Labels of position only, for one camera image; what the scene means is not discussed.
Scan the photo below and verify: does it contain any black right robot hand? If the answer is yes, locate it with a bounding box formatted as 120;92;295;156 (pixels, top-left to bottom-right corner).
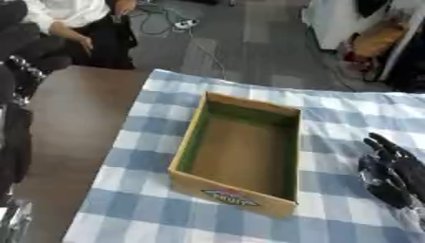
357;132;425;210

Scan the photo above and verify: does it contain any tan cardboard box green inside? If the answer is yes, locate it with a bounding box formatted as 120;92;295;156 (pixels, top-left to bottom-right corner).
167;91;305;219

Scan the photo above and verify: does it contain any white cart with clutter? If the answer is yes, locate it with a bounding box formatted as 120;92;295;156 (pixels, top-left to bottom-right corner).
300;0;425;93

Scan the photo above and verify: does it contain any white power strip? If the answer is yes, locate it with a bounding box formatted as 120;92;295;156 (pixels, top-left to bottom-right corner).
173;18;201;30

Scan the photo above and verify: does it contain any person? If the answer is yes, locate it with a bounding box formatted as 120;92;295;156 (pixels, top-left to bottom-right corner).
0;0;139;70

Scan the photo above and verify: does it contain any grey cable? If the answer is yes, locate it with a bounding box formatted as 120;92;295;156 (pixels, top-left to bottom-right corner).
129;2;230;80

